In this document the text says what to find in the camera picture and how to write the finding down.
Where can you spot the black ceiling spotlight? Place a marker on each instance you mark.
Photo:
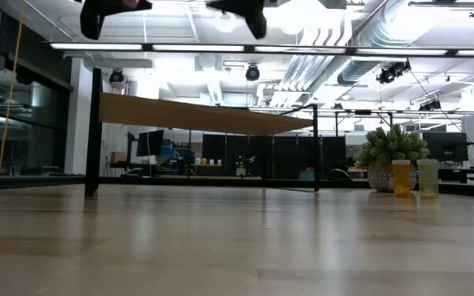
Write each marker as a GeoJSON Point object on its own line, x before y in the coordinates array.
{"type": "Point", "coordinates": [252, 72]}
{"type": "Point", "coordinates": [116, 76]}
{"type": "Point", "coordinates": [429, 106]}
{"type": "Point", "coordinates": [393, 72]}

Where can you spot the green plant in patterned pot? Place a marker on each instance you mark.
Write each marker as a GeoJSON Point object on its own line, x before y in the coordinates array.
{"type": "Point", "coordinates": [389, 148]}

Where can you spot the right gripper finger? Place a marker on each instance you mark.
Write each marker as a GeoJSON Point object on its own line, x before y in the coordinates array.
{"type": "Point", "coordinates": [256, 20]}
{"type": "Point", "coordinates": [233, 6]}

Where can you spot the black computer monitor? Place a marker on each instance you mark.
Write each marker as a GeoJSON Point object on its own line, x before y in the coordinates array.
{"type": "Point", "coordinates": [150, 142]}
{"type": "Point", "coordinates": [445, 146]}

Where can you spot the cardboard box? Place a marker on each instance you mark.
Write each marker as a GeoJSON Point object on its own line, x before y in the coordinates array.
{"type": "Point", "coordinates": [117, 157]}

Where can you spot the wooden shelf with black legs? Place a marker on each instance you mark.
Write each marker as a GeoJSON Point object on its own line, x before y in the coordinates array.
{"type": "Point", "coordinates": [200, 117]}

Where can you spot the black partition wall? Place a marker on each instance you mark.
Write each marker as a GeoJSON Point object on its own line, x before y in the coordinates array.
{"type": "Point", "coordinates": [286, 156]}

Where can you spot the orange medicine bottle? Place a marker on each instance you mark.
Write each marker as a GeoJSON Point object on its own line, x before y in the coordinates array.
{"type": "Point", "coordinates": [401, 181]}

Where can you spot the pale green pill bottle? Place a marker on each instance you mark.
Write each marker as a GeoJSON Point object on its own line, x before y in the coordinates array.
{"type": "Point", "coordinates": [427, 181]}

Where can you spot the black metal frame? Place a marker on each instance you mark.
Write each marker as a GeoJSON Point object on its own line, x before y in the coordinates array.
{"type": "Point", "coordinates": [362, 112]}

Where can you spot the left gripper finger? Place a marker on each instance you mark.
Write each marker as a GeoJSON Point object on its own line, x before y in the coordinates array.
{"type": "Point", "coordinates": [93, 20]}
{"type": "Point", "coordinates": [115, 8]}

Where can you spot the pink medicine bottle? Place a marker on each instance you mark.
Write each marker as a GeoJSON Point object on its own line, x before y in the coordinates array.
{"type": "Point", "coordinates": [117, 88]}

